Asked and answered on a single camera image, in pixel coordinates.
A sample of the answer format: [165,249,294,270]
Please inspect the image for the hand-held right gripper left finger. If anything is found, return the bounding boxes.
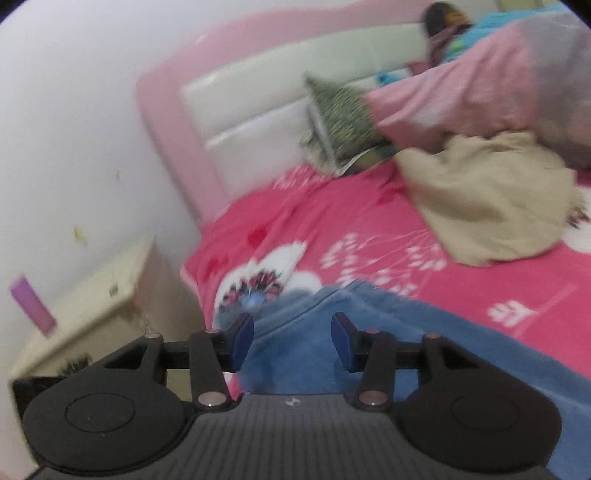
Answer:
[104,312,255,412]

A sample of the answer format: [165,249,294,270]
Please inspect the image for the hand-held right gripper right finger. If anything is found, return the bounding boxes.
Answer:
[332,312,484,411]

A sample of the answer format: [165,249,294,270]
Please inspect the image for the blue jeans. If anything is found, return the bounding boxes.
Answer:
[213,280,563,408]

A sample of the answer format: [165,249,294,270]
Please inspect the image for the pink floral blanket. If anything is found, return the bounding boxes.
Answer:
[179,158,591,417]

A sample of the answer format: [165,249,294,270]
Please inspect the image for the cream bedside table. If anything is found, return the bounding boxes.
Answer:
[8,237,205,403]

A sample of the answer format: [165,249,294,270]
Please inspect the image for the beige crumpled cloth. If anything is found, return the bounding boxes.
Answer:
[396,131,585,268]

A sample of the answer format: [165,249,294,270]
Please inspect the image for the pink bottle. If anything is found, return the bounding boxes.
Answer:
[10,274,59,336]

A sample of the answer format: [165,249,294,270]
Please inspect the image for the green leaf-patterned pillow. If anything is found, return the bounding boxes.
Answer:
[300,73,394,177]

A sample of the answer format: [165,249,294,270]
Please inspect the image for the pink and white headboard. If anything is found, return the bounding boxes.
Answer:
[135,6,433,228]

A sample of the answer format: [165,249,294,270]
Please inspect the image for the pink and grey quilt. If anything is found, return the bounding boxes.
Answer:
[361,11,591,170]

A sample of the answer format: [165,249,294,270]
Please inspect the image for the child lying in bed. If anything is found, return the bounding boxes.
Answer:
[375,11,514,87]

